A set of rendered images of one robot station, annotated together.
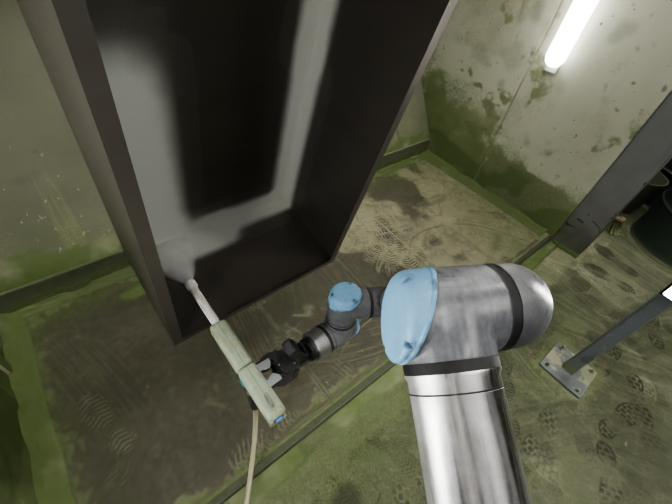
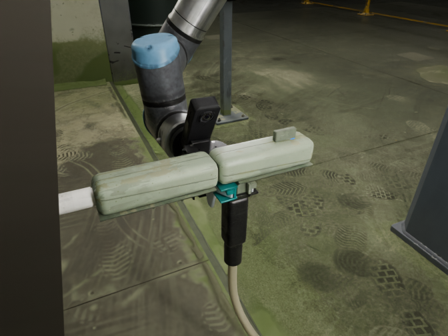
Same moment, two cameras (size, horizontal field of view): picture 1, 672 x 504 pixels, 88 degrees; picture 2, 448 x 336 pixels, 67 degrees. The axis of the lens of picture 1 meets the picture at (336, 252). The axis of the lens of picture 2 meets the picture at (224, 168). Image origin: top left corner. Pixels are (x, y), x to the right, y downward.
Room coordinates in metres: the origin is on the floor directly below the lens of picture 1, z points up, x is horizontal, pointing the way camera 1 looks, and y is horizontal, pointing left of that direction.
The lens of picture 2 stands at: (0.22, 0.54, 0.80)
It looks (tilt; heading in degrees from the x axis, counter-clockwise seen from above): 32 degrees down; 291
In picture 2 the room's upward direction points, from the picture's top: straight up
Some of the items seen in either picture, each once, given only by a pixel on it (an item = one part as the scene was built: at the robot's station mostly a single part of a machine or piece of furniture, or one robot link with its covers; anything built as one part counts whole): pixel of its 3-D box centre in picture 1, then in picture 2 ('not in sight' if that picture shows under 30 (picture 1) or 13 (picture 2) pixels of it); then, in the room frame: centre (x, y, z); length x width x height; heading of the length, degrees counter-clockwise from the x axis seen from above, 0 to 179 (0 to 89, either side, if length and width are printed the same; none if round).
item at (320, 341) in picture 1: (314, 343); (182, 139); (0.51, 0.01, 0.49); 0.10 x 0.05 x 0.09; 48
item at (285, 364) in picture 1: (292, 360); (200, 160); (0.45, 0.07, 0.49); 0.12 x 0.08 x 0.09; 138
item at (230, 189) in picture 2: not in sight; (223, 187); (0.37, 0.17, 0.52); 0.04 x 0.03 x 0.02; 137
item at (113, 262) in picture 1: (280, 201); not in sight; (1.59, 0.38, 0.11); 2.70 x 0.02 x 0.13; 136
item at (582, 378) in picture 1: (568, 368); (225, 115); (0.88, -1.17, 0.01); 0.20 x 0.20 x 0.01; 46
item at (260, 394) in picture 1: (231, 355); (155, 229); (0.44, 0.24, 0.47); 0.49 x 0.05 x 0.23; 47
